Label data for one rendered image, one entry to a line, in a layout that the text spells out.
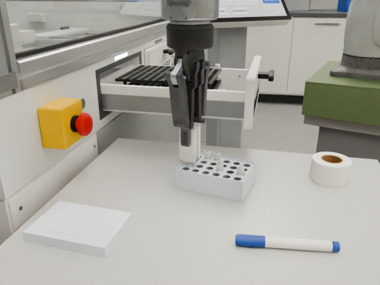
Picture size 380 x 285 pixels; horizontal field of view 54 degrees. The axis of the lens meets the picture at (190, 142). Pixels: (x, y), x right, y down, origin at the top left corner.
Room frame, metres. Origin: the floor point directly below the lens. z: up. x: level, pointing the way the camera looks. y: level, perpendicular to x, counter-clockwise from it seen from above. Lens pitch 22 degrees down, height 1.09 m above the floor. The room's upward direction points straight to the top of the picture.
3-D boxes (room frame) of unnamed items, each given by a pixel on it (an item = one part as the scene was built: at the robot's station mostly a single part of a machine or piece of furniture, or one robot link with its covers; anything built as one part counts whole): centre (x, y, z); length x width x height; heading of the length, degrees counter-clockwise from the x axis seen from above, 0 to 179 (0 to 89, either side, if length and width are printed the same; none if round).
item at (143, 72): (0.91, 0.04, 0.87); 0.22 x 0.18 x 0.06; 77
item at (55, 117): (0.61, 0.22, 0.88); 0.07 x 0.05 x 0.07; 167
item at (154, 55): (1.24, 0.09, 0.87); 0.29 x 0.02 x 0.11; 167
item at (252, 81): (0.86, -0.15, 0.87); 0.29 x 0.02 x 0.11; 167
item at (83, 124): (0.60, 0.19, 0.88); 0.04 x 0.03 x 0.04; 167
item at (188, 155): (0.60, 0.00, 0.84); 0.03 x 0.01 x 0.07; 66
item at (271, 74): (0.86, -0.18, 0.91); 0.07 x 0.04 x 0.01; 167
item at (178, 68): (0.58, 0.01, 0.98); 0.05 x 0.02 x 0.05; 156
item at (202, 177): (0.60, -0.05, 0.78); 0.12 x 0.08 x 0.04; 66
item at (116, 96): (0.91, 0.05, 0.86); 0.40 x 0.26 x 0.06; 77
